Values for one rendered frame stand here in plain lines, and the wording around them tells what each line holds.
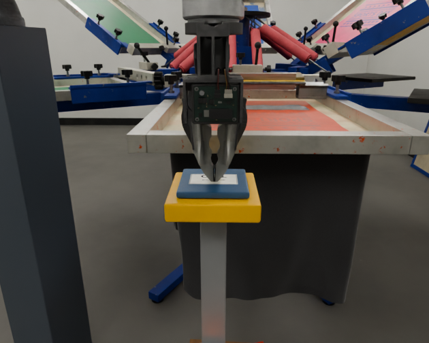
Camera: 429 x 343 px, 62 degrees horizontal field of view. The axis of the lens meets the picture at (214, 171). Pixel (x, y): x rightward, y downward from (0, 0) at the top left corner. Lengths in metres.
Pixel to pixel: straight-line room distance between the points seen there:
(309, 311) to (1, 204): 1.33
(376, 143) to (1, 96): 0.90
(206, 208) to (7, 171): 0.77
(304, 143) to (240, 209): 0.27
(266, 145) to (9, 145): 0.71
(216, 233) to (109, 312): 1.31
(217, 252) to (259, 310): 1.22
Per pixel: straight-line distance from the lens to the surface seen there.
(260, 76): 1.26
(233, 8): 0.44
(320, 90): 1.30
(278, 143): 0.70
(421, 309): 2.01
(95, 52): 5.69
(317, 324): 1.75
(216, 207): 0.47
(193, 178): 0.53
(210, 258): 0.56
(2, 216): 1.24
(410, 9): 1.59
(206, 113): 0.43
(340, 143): 0.72
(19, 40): 1.12
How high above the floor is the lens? 1.15
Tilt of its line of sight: 19 degrees down
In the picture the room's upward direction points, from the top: straight up
